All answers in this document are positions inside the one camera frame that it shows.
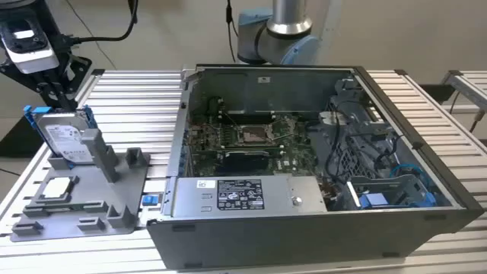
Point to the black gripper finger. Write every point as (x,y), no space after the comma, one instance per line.
(47,91)
(78,74)

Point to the hard disk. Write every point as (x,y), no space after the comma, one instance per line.
(61,137)

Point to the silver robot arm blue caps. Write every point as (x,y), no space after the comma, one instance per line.
(289,17)

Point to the grey metal disk bay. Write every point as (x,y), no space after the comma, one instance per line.
(362,160)

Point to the silver CPU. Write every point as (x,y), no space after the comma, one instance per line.
(57,187)

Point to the grey parts rack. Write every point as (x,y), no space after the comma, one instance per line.
(99,199)

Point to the green RAM stick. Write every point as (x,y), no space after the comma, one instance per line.
(63,206)

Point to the blue case latch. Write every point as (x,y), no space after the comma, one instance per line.
(149,199)

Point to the CPU socket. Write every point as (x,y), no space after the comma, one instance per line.
(253,134)

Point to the silver power supply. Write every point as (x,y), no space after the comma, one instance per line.
(190,199)

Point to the black heatsink block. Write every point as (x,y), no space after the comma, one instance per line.
(243,164)

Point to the green motherboard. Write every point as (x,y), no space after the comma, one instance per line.
(293,154)

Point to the black open PC case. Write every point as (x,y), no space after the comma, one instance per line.
(266,242)

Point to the blue bay clip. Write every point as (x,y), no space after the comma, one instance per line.
(373,199)

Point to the black box behind table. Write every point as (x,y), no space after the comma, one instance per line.
(438,94)

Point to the metal slat side table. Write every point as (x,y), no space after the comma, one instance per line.
(472,82)

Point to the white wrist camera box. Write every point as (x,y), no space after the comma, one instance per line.
(30,57)

